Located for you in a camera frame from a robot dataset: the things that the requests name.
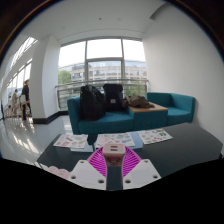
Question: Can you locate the large colourful sticker sheet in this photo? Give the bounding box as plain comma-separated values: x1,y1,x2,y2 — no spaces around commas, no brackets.
94,132,137,149

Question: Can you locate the pink power strip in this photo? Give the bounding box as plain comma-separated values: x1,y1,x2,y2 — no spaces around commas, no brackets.
34,161,72,180

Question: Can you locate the brown jacket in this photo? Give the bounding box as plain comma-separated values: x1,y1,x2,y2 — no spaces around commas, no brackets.
121,93,155,110

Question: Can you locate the sticker sheet with green prints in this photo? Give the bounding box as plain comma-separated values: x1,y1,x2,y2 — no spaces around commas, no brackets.
136,127,174,146

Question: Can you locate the black backpack with label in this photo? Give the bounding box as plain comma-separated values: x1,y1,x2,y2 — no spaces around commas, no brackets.
102,82,125,113

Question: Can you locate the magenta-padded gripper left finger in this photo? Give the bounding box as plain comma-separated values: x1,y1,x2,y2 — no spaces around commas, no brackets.
67,147,108,191

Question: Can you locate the teal sofa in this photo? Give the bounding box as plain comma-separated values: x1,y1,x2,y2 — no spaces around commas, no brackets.
66,91,197,136

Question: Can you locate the metal balcony railing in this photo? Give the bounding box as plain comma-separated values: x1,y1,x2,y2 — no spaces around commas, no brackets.
54,77,150,110

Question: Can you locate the person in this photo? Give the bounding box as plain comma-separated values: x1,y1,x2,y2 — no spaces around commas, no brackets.
11,88,20,116
21,78,33,122

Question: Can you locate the pink charger block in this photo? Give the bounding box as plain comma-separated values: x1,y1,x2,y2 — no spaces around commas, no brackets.
102,143,127,168

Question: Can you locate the wooden sofa table top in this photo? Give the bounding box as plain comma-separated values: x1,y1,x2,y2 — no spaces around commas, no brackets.
128,102,169,114

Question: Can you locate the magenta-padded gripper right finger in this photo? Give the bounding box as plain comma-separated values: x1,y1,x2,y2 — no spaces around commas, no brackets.
121,146,163,191

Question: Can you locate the sticker sheet with red prints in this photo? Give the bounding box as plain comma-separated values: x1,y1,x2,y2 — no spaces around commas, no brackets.
52,132,90,150

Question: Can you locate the large black backpack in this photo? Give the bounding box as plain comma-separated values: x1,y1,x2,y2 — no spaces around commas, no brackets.
78,84,107,122

